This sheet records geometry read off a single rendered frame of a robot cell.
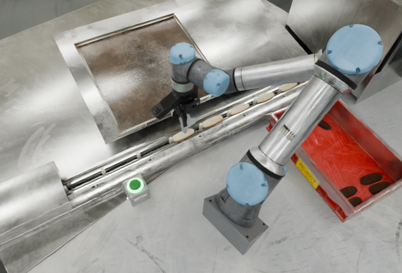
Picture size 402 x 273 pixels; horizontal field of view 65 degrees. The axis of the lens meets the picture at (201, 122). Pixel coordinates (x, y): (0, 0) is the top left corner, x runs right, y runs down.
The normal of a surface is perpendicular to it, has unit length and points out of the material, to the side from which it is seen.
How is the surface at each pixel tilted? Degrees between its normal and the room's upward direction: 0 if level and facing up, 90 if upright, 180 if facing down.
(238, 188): 54
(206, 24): 10
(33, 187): 0
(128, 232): 0
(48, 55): 0
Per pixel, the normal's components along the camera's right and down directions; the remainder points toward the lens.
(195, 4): 0.13, -0.48
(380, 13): -0.85, 0.39
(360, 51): -0.34, -0.08
